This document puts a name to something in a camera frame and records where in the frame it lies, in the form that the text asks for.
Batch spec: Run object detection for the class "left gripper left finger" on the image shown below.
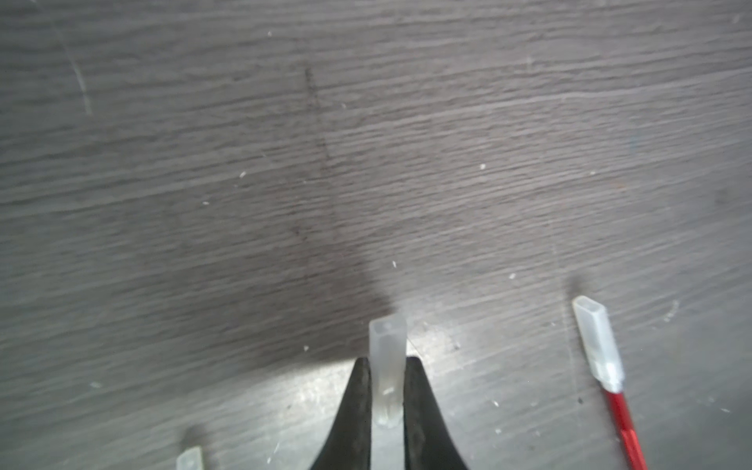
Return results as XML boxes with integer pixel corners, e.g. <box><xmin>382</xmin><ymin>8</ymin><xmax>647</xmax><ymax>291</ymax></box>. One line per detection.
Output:
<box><xmin>309</xmin><ymin>358</ymin><xmax>372</xmax><ymax>470</ymax></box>

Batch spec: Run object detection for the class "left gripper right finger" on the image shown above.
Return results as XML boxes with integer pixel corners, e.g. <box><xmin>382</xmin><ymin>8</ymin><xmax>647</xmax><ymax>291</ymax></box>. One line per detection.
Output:
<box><xmin>403</xmin><ymin>356</ymin><xmax>468</xmax><ymax>470</ymax></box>

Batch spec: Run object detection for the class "red knife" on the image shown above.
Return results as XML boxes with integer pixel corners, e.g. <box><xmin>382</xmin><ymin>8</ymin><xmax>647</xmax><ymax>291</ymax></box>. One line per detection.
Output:
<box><xmin>572</xmin><ymin>295</ymin><xmax>648</xmax><ymax>470</ymax></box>

